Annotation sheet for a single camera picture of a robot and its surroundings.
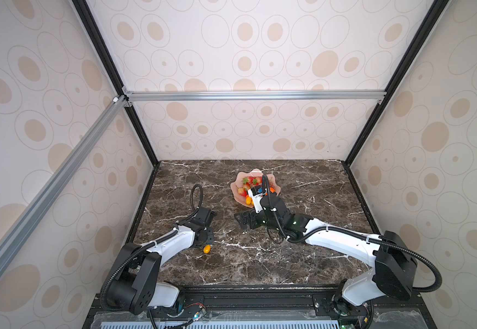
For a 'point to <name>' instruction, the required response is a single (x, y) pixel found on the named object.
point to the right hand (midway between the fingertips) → (244, 212)
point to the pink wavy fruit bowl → (252, 173)
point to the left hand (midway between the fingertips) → (212, 234)
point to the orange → (272, 190)
